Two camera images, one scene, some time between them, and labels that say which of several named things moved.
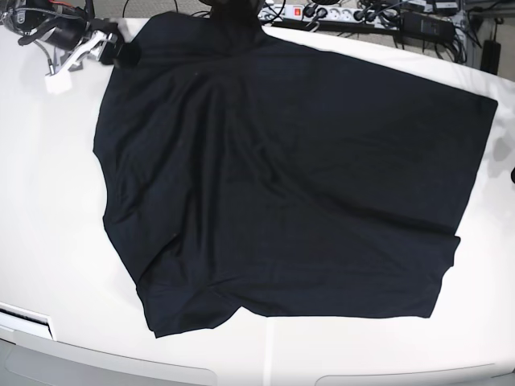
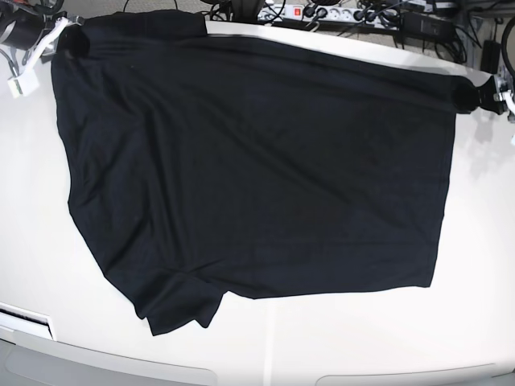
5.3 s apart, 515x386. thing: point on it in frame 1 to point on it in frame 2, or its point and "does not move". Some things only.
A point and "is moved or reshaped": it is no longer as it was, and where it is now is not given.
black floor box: (490, 56) does not move
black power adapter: (414, 22) does not move
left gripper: (100, 46) to (47, 45)
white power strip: (362, 16) does not move
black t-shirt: (244, 170) is moved or reshaped
